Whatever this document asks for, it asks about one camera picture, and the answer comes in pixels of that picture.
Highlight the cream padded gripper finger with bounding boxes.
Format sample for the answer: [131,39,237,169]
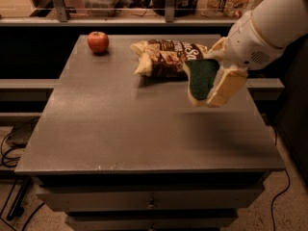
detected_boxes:
[206,61,247,107]
[205,37,228,61]

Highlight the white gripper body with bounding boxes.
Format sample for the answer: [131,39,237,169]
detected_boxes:
[225,11,285,70]

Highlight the green yellow sponge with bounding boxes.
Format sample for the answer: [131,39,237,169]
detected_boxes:
[183,59,219,107]

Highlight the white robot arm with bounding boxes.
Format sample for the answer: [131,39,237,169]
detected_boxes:
[206,0,308,107]

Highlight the red apple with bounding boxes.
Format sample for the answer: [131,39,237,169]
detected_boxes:
[87,32,109,54]

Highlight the brown yellow snack bag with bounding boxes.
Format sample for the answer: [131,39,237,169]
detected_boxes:
[130,39,208,78]

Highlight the grey lower drawer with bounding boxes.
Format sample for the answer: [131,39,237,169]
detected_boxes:
[65,209,238,231]

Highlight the grey drawer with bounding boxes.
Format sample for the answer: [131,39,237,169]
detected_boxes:
[37,184,265,213]
[65,209,238,231]

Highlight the grey metal railing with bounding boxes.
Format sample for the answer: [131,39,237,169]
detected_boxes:
[0,0,236,28]

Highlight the grey upper drawer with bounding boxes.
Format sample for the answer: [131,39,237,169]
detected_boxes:
[37,184,265,213]

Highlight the black power adapter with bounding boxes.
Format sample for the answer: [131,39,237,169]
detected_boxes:
[6,124,35,147]

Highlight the black cable right floor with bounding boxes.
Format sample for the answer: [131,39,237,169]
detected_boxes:
[269,168,292,231]

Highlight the black cables left floor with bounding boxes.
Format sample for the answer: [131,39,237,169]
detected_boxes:
[0,116,46,231]

